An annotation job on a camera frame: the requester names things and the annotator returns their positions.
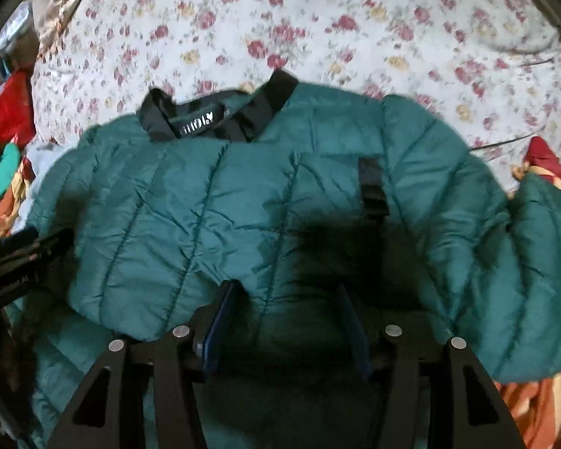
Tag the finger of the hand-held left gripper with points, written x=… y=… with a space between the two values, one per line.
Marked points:
x=37 y=248

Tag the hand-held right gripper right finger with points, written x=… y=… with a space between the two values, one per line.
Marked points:
x=354 y=329

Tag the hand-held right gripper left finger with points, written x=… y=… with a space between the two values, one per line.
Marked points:
x=217 y=329

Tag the green quilted puffer jacket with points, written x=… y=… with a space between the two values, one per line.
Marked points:
x=205 y=206

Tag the bright green cloth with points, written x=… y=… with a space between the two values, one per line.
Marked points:
x=2 y=173

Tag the grey fleece garment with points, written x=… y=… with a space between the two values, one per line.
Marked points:
x=44 y=163

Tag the red jacket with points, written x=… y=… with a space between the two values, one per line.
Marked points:
x=9 y=107

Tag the clear plastic bag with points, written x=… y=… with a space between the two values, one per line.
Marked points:
x=15 y=28

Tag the beige tasseled cloth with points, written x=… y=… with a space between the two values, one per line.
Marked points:
x=60 y=0

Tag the floral quilt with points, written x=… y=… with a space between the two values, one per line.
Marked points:
x=308 y=23

